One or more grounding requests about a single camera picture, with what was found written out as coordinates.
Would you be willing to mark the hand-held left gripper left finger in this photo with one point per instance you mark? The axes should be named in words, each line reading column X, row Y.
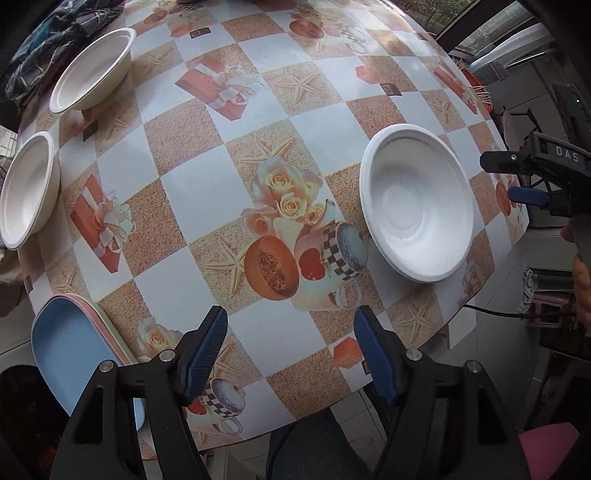
column 210, row 341

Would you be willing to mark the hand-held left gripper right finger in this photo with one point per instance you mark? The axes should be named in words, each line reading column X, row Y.
column 371, row 346

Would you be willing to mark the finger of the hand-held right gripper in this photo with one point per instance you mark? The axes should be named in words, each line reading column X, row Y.
column 528, row 196
column 501, row 162

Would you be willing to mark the white paper bowl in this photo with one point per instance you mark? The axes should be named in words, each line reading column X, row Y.
column 25, row 189
column 415, row 207
column 87, row 74

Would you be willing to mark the pale green plate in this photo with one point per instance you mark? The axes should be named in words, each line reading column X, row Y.
column 112, row 328

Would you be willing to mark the person's right hand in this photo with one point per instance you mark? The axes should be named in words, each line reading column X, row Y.
column 582, row 286

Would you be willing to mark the orange basket with toothpicks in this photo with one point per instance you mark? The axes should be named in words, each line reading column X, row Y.
column 480, row 87

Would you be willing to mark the person's jeans leg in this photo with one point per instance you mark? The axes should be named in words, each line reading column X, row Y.
column 318, row 447

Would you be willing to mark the pink stool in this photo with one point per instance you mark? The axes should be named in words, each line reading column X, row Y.
column 549, row 311

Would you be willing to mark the checkered printed tablecloth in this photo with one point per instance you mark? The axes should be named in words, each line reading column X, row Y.
column 323, row 120

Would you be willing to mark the pink garment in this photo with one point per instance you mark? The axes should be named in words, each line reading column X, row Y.
column 547, row 450

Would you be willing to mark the dark plaid cloth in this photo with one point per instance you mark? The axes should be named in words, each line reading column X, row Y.
column 51, row 32

